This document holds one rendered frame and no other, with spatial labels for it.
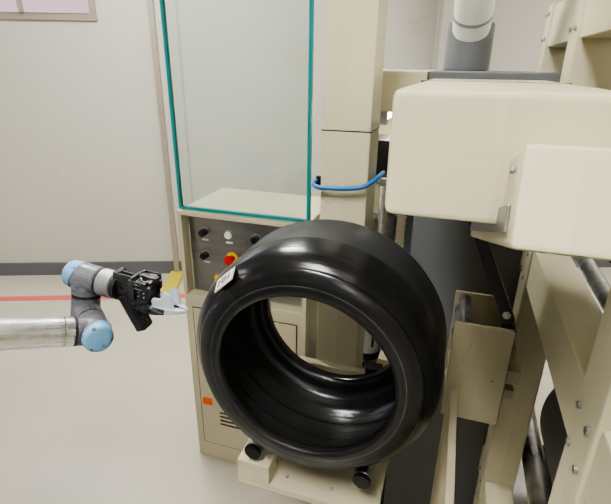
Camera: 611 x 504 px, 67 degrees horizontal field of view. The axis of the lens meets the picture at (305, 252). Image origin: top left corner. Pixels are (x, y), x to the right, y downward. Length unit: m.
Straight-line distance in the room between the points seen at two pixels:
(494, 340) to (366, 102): 0.68
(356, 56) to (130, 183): 3.31
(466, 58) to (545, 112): 1.17
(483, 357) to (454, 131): 0.85
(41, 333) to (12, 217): 3.56
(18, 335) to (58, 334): 0.08
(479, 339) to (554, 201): 0.85
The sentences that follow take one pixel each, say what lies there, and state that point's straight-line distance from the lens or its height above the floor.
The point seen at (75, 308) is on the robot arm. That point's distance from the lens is 1.39.
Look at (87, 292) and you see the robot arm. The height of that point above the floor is 1.24.
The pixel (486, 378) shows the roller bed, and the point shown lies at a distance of 1.35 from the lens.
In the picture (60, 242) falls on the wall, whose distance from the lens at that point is 4.68.
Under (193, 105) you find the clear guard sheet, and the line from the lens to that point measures 1.81.
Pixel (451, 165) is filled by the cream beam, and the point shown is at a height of 1.70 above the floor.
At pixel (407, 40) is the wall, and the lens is 4.13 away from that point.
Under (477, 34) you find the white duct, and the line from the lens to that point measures 1.71.
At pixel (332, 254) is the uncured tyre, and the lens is 0.92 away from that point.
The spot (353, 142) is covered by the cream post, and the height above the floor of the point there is 1.63.
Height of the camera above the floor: 1.81
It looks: 22 degrees down
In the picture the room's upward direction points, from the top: 1 degrees clockwise
